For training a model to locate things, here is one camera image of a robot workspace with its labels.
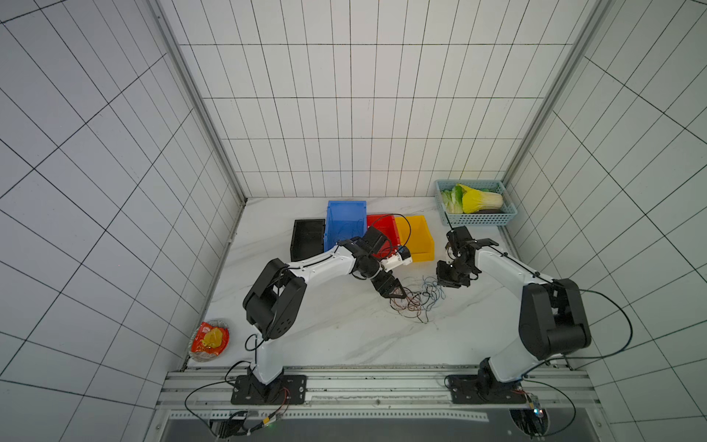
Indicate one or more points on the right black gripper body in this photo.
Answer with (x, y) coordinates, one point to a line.
(456, 270)

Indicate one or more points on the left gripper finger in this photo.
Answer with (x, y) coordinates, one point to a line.
(395, 293)
(396, 283)

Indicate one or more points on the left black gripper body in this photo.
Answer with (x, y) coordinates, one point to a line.
(381, 279)

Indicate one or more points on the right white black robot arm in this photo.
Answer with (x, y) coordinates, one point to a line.
(551, 319)

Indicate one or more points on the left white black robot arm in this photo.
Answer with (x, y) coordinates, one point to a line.
(274, 301)

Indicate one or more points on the yellow plastic bin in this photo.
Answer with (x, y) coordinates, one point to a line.
(416, 236)

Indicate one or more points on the red plastic bin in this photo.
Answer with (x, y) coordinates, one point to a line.
(387, 225)

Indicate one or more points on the light blue mesh basket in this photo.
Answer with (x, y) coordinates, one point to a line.
(483, 218)

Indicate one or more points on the blue plastic bin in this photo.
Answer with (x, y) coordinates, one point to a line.
(345, 220)

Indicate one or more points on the toy napa cabbage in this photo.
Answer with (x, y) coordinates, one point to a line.
(474, 201)

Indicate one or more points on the green lettuce toy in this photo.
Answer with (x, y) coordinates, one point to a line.
(452, 200)

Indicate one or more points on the black plastic bin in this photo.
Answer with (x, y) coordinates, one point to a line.
(307, 239)

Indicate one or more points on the red yellow snack bag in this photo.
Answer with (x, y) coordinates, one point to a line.
(209, 341)

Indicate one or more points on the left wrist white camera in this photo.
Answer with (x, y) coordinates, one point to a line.
(400, 258)

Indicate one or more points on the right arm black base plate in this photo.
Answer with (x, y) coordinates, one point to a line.
(483, 389)

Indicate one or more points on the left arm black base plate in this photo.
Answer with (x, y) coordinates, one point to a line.
(269, 389)

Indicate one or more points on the aluminium mounting rail frame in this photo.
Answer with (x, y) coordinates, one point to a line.
(369, 403)

